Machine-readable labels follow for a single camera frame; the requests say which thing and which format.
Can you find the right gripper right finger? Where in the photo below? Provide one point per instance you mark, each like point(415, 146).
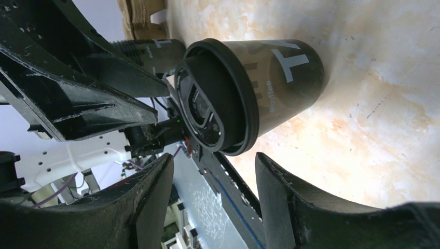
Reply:
point(297, 214)

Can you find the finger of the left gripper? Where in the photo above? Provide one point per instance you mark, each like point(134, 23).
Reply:
point(54, 38)

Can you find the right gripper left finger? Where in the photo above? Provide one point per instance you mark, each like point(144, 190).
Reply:
point(127, 214)

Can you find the cardboard cup carrier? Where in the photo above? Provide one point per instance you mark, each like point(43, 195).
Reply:
point(136, 20)

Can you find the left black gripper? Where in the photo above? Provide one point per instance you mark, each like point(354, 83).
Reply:
point(97, 93)

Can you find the dark coffee cup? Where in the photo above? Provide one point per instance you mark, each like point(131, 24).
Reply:
point(287, 77)
point(157, 56)

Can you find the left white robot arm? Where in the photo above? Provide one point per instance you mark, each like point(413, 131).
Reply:
point(34, 171)

